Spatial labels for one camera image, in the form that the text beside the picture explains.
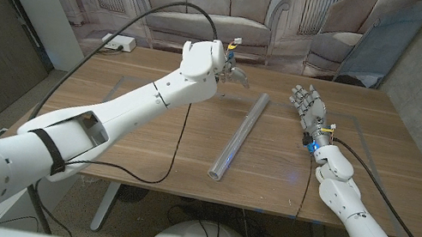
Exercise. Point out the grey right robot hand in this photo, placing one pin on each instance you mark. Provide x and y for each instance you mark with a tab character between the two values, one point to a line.
314	115

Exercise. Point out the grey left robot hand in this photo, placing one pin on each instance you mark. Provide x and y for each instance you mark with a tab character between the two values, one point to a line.
236	74

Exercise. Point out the clear plastic wrap roll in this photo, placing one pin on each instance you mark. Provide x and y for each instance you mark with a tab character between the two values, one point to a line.
238	136

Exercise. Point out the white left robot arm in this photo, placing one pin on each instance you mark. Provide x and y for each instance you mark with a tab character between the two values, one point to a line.
130	104

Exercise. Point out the white power strip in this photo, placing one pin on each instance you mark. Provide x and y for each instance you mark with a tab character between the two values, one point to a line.
119	42

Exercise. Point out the blue grey leaning board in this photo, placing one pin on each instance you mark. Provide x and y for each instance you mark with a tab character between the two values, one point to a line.
385	44

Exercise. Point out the white table leg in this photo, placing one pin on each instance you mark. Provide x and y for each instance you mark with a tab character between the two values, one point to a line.
106	204

